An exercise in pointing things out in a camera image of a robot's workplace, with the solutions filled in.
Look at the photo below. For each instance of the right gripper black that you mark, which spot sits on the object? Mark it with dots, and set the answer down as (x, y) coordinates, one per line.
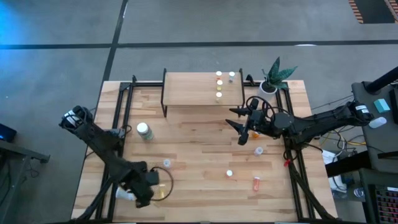
(243, 140)

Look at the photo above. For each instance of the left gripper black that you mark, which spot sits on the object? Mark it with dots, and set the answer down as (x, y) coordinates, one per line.
(138, 186)

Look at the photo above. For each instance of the large white bottle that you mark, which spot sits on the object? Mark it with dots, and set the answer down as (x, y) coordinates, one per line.
(124, 194)

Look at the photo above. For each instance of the orange bottle white cap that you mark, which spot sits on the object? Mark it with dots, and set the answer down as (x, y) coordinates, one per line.
(255, 135)

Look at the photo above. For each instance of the yellow vial white cap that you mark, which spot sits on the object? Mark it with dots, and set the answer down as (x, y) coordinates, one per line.
(162, 192)
(219, 95)
(219, 82)

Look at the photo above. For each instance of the small clear bottle pink label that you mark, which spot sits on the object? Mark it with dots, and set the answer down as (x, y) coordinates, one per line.
(167, 163)

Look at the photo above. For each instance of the pale blue vial white cap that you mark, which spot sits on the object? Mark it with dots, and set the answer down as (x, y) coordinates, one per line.
(231, 74)

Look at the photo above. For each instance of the yellow vial with red pills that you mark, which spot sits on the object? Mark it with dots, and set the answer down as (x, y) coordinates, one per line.
(219, 73)

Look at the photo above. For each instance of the pink vial white cap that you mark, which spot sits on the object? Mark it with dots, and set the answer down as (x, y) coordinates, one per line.
(256, 184)
(229, 173)

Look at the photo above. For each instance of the large green label bottle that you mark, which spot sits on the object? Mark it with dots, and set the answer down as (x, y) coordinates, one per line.
(143, 129)

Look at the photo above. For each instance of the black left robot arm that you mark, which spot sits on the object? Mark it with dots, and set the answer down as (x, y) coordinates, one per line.
(99, 143)

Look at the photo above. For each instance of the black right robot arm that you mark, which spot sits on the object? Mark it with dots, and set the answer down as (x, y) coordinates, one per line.
(323, 119)

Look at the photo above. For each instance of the snake plant in white pot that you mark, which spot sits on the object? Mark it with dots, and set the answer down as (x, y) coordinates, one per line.
(273, 77)

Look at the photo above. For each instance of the small red clip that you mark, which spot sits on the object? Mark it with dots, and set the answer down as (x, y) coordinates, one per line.
(287, 162)

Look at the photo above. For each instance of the white power adapter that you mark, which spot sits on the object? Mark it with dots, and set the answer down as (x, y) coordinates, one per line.
(337, 185)
(328, 157)

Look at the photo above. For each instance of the dark grey table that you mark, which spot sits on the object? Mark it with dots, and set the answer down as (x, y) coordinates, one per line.
(28, 154)

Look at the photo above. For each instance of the black keyboard desk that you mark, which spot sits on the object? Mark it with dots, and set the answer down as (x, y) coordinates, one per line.
(348, 163)

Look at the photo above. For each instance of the dark grey desk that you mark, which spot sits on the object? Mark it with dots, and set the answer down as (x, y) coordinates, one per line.
(370, 140)

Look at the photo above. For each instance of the white oblong object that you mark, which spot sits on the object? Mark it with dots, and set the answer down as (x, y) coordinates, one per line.
(377, 122)

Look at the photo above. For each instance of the clear drinking glass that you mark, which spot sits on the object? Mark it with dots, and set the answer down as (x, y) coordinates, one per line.
(358, 193)

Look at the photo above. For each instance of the black device with blue light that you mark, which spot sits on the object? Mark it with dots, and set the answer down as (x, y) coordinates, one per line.
(7, 133)

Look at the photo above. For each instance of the teal box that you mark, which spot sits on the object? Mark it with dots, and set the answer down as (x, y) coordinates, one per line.
(381, 105)

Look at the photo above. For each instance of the black monitor pole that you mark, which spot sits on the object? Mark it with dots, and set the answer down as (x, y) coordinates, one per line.
(382, 81)

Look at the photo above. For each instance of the black flat bar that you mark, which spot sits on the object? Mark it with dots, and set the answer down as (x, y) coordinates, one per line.
(388, 155)

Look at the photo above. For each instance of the black rectangular device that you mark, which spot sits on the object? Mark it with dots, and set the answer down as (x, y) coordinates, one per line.
(395, 105)

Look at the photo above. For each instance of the backlit computer keyboard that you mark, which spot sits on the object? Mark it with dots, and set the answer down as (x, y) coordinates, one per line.
(387, 207)

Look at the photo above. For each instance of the black mat with striped edge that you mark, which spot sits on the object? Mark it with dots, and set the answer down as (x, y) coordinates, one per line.
(373, 11)

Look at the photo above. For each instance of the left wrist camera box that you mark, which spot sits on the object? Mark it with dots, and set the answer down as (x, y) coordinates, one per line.
(152, 178)

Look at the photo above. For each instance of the wooden shelf black metal frame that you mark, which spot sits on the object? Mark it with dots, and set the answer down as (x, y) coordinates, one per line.
(189, 90)

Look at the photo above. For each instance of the black aluminium rig frame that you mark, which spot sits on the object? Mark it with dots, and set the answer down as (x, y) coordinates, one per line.
(146, 84)

